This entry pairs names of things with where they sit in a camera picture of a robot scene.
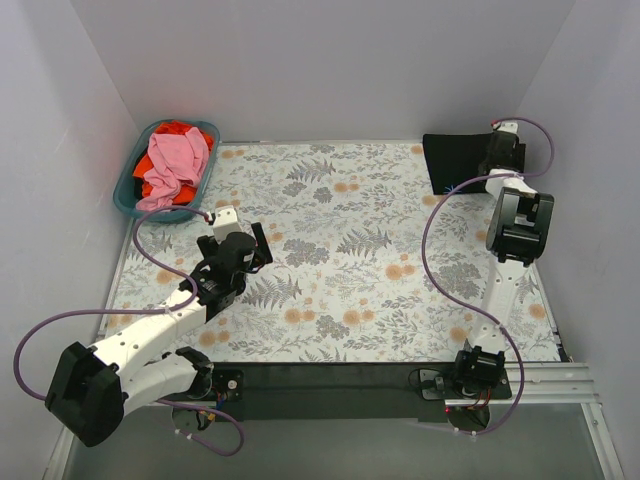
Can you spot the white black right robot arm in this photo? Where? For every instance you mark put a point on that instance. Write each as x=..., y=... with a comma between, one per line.
x=516, y=238

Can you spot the black t shirt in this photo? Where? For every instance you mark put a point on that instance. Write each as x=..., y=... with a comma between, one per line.
x=453, y=159

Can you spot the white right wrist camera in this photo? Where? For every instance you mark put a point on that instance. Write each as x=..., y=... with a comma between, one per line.
x=509, y=126

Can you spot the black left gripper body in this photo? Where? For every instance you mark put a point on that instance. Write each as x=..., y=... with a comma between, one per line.
x=261, y=242

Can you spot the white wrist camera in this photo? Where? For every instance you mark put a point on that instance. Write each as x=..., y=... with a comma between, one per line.
x=509, y=126
x=224, y=221

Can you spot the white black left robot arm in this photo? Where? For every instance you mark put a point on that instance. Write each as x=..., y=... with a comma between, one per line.
x=95, y=387

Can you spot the pink t shirt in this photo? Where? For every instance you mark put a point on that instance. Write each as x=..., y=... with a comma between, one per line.
x=172, y=165

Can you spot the teal plastic laundry basket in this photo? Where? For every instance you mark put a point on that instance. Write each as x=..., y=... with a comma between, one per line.
x=123, y=195

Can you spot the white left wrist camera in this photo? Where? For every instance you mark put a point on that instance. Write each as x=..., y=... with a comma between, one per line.
x=224, y=221

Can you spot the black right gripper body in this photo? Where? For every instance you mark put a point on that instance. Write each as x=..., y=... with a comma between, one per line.
x=493, y=157

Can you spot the aluminium frame rail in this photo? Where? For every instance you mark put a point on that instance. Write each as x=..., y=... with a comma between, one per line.
x=545, y=422

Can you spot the orange t shirt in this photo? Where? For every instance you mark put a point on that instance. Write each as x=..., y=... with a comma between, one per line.
x=145, y=170

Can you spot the floral patterned table mat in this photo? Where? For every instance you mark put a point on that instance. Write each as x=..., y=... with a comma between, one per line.
x=369, y=264

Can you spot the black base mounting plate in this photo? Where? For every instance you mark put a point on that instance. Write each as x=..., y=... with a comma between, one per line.
x=325, y=390

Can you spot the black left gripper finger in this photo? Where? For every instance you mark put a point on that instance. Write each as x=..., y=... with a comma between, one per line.
x=262, y=247
x=208, y=246

